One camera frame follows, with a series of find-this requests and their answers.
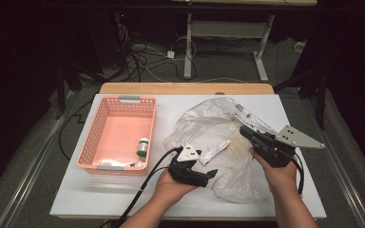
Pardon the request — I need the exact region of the small white box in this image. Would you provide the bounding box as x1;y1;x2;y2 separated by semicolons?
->
294;40;307;53

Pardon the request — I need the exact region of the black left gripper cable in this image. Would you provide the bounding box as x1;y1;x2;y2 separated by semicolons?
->
99;145;184;228

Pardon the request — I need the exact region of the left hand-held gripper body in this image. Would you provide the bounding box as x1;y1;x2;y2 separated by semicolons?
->
167;143;210;188

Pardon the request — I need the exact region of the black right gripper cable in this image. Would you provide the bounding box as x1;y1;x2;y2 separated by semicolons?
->
293;155;306;196

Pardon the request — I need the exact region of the person's left hand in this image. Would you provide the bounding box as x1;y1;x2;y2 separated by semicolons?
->
153;167;201;209

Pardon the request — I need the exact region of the tangle of black floor cables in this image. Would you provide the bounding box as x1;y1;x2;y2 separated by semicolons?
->
117;23;203;84

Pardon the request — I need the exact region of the person's right hand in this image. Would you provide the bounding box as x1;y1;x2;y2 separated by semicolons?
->
248;146;298;195

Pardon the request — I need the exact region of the black metal stand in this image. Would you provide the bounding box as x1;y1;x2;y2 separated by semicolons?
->
274;67;327;131
55;60;84;121

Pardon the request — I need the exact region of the grey metal desk frame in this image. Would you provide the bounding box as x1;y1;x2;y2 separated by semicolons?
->
183;12;276;83

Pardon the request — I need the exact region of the metal floor rail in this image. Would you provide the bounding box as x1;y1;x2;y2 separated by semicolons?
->
0;91;74;228
298;94;365;228

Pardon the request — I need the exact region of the white floor cable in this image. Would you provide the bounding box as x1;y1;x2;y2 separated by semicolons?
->
199;76;250;84

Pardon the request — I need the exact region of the black floor cable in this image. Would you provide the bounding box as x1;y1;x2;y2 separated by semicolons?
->
58;100;93;161

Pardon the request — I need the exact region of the small bottle with green cap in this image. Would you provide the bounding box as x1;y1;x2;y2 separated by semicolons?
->
136;137;150;159

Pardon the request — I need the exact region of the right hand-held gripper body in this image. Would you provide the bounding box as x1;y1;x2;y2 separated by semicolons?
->
250;123;326;169

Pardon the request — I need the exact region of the small bottle with white cap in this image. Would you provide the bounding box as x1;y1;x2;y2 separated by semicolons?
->
126;160;147;169

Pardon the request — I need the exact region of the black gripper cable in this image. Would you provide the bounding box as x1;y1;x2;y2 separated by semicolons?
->
99;145;184;228
293;155;306;196

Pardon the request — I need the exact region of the black stand with red light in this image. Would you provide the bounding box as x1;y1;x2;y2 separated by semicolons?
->
113;11;131;70

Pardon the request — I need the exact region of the clear plastic bag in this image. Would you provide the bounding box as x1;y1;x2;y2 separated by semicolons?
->
163;96;279;204

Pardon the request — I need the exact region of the pink perforated plastic basket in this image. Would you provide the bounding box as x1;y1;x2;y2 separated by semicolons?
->
76;94;158;177

